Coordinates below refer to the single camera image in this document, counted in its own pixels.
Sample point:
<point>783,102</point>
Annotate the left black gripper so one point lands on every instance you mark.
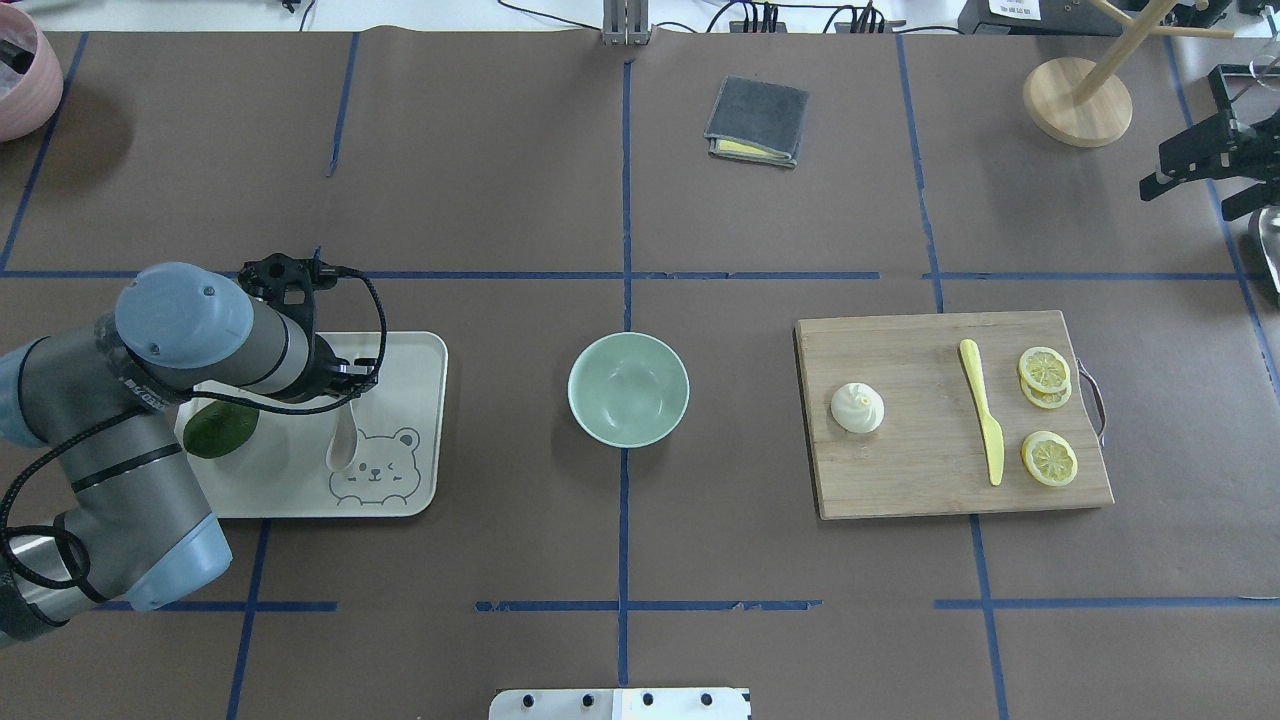
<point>325,368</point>

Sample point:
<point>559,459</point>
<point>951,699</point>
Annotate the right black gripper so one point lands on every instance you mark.
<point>1243,137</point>

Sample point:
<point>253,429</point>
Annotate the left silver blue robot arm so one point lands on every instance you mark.
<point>112,509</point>

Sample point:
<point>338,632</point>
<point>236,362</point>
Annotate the pink bowl with ice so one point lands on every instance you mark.
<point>31,73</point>

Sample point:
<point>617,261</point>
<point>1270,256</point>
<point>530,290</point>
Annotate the light green bowl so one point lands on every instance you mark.
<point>628,390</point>

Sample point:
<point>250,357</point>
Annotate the steel scoop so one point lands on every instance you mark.
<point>1262,244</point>

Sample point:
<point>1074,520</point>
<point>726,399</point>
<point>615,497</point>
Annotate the wooden mug tree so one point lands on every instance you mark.
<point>1082,102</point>

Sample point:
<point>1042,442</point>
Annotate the green avocado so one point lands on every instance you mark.
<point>218,429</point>

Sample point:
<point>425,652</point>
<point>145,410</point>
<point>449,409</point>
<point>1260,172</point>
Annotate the white bear tray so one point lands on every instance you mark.
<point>282,471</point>

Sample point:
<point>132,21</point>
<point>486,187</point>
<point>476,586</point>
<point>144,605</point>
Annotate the stacked lemon slices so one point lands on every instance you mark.
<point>1045,377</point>

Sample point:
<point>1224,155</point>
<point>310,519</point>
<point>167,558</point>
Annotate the yellow plastic knife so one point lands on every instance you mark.
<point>991,431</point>

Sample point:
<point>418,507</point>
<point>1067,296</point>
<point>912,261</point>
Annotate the lemon slice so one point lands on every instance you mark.
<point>1049,459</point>

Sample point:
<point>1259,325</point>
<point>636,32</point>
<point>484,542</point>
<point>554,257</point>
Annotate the bamboo cutting board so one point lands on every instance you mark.
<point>928,458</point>

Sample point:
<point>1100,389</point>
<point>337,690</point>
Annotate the grey yellow folded cloth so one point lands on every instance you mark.
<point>757,121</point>

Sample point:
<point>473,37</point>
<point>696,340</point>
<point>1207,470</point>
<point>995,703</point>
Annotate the aluminium frame post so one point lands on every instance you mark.
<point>626,22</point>

